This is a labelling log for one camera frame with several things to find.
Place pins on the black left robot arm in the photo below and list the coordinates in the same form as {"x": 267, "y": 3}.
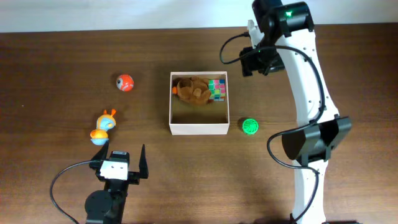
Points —
{"x": 107, "y": 205}

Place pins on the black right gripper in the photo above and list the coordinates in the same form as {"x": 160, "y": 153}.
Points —
{"x": 249, "y": 63}

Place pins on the blue orange snail toy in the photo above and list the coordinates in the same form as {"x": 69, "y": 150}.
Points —
{"x": 104, "y": 123}

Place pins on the beige open cardboard box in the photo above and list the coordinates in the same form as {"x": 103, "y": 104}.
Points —
{"x": 187, "y": 119}

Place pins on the brown plush toy animal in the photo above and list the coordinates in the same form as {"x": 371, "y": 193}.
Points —
{"x": 193, "y": 90}

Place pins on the colourful puzzle cube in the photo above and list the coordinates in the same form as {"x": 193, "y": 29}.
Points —
{"x": 218, "y": 89}

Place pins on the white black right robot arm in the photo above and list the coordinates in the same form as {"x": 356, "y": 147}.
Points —
{"x": 283, "y": 38}

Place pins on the red grey toy ball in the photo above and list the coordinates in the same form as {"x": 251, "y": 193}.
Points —
{"x": 125, "y": 82}

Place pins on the green lattice ball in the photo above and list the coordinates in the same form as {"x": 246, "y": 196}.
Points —
{"x": 250, "y": 126}

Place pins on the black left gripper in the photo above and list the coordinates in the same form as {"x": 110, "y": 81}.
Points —
{"x": 134, "y": 178}

